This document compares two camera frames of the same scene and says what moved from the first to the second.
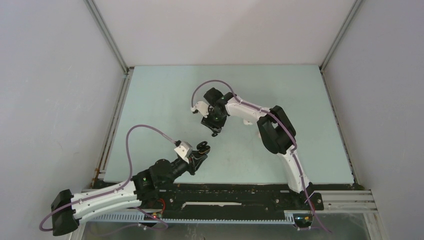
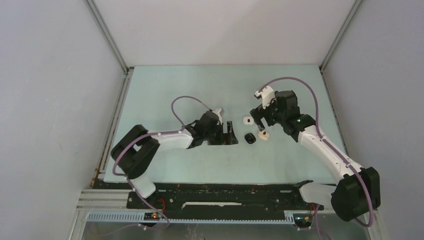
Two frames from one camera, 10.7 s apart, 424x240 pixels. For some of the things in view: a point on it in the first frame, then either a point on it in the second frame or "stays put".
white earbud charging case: x=246 y=122 stays put
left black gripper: x=195 y=160 -> x=224 y=138
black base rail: x=230 y=197 stays put
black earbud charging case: x=203 y=147 -> x=250 y=138
